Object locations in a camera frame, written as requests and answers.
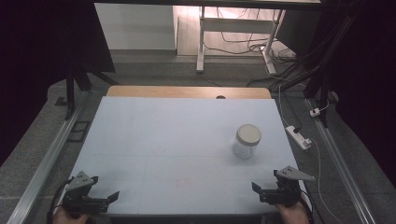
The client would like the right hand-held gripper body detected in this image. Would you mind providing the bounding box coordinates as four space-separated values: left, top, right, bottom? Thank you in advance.
260 165 316 209

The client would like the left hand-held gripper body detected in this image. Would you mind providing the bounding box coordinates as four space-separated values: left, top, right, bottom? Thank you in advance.
61 171 108 218

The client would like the clear glass jar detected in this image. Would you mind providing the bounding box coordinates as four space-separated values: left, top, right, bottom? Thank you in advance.
233 133 260 161

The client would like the cream round jar lid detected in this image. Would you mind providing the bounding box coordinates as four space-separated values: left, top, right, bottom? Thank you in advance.
235 123 262 147

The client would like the person's left hand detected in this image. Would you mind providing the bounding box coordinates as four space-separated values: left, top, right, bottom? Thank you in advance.
52 206 90 224

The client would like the person's right hand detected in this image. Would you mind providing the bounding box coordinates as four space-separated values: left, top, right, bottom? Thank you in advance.
275 194 312 224

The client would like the white power strip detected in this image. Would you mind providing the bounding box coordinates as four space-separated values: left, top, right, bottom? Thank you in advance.
285 125 313 151

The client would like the pale blue foam mat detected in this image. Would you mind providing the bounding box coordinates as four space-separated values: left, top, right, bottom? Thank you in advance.
53 95 314 217

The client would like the black metal stand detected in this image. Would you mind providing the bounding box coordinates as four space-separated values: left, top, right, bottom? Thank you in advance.
303 15 356 129
64 60 120 120

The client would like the black curtain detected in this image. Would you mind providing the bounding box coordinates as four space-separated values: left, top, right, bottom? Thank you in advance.
0 0 116 166
323 0 396 188

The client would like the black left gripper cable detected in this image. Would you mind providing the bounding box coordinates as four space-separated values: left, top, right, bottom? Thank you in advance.
46 176 76 224

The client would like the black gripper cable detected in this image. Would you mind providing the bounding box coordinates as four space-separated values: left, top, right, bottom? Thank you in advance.
300 189 316 224
46 176 76 224

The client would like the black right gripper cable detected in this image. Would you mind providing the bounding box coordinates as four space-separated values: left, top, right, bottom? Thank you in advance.
300 189 316 224

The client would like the thin white cable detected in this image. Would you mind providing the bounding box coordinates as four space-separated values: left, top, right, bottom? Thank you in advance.
309 136 337 224

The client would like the aluminium floor rail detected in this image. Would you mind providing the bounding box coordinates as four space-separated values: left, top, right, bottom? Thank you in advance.
6 91 92 224
304 97 377 224

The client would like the bundle of black floor cables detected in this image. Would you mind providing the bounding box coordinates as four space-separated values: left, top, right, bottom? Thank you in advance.
204 36 312 91

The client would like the white desk frame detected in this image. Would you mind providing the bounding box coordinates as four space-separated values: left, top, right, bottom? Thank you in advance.
195 6 286 76

